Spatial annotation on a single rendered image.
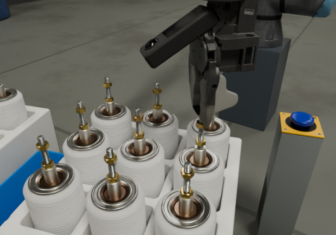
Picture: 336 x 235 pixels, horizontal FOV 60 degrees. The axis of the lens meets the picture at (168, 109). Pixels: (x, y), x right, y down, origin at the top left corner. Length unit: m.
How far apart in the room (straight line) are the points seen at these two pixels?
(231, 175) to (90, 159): 0.29
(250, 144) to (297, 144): 0.48
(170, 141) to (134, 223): 0.23
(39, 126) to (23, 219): 0.35
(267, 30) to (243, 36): 0.59
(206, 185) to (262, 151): 0.51
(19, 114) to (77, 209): 0.40
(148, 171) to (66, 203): 0.15
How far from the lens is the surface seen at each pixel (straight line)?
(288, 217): 0.70
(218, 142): 0.62
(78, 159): 0.60
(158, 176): 0.58
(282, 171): 0.61
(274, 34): 1.04
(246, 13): 0.44
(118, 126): 0.68
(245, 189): 0.88
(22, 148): 0.86
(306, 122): 0.57
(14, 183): 0.82
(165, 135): 0.65
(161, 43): 0.41
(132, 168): 0.55
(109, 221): 0.48
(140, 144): 0.56
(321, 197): 0.93
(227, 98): 0.46
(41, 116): 0.89
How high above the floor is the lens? 0.61
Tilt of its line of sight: 30 degrees down
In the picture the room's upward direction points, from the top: straight up
